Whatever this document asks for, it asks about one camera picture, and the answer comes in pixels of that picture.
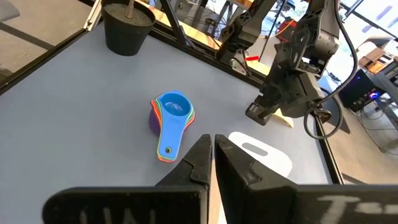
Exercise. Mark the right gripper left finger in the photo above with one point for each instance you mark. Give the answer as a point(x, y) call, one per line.
point(174, 202)

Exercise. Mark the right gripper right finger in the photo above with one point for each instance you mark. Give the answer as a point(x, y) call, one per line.
point(264, 202)

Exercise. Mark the orange measuring cup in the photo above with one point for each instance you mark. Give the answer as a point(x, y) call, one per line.
point(164, 160)

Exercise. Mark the blue measuring cup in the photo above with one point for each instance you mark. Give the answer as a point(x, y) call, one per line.
point(171, 130)

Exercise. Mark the purple measuring cup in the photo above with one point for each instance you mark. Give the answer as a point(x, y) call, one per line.
point(153, 123)

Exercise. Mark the red measuring cup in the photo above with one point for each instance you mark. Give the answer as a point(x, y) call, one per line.
point(157, 112)

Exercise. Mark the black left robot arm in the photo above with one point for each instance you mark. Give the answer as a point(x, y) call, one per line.
point(320, 37)

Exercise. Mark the white plastic basket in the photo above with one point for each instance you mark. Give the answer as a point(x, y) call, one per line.
point(273, 158)

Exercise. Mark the red tag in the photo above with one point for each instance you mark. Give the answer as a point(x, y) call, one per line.
point(252, 58)

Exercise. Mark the red tool box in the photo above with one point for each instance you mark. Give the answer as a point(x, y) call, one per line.
point(286, 29)

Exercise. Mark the black computer tower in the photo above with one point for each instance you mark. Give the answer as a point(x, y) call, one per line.
point(357, 90)

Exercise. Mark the black plant pot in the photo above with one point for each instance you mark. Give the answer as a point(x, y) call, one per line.
point(127, 34)

